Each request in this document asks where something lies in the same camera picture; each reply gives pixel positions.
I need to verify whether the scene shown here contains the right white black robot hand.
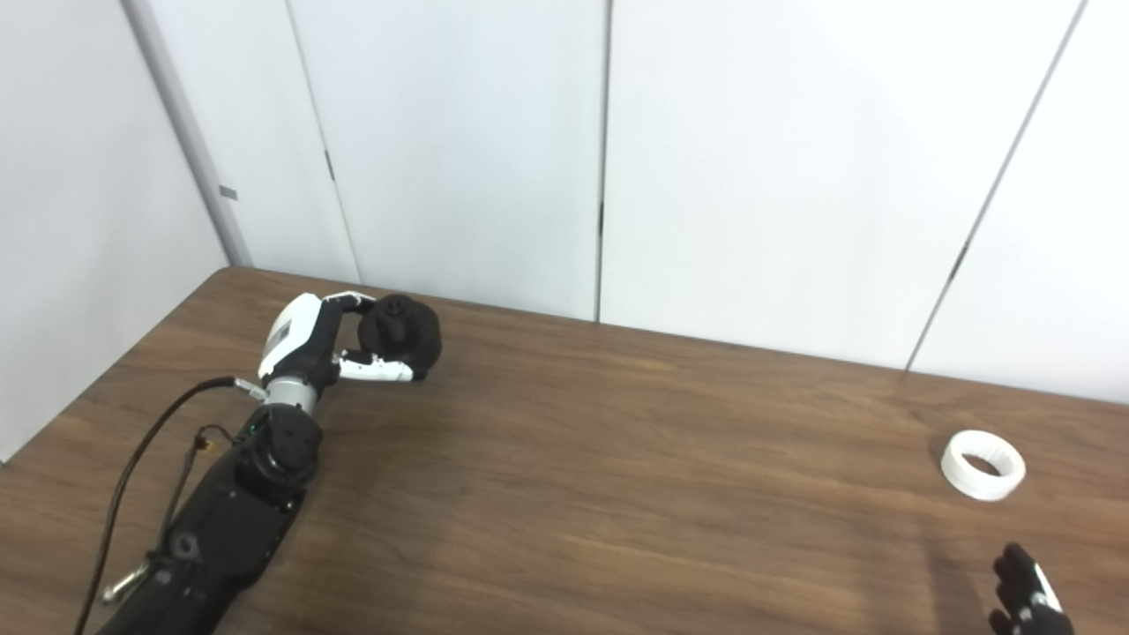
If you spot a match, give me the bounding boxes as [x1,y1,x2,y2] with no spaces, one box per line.
[988,542,1077,635]

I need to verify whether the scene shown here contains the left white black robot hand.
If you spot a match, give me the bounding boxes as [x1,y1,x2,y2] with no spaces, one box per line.
[258,291,415,389]

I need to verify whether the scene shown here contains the round black stepped part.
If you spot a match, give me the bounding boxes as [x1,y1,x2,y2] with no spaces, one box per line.
[357,295,443,382]

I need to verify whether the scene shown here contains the white toothed ring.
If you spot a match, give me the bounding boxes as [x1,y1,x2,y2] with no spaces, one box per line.
[939,430,1028,502]

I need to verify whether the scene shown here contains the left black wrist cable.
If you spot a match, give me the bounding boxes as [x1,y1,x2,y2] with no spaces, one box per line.
[75,376,267,635]

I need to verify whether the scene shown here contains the grey wall corner post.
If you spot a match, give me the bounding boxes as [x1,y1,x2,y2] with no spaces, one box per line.
[119,0,255,268]

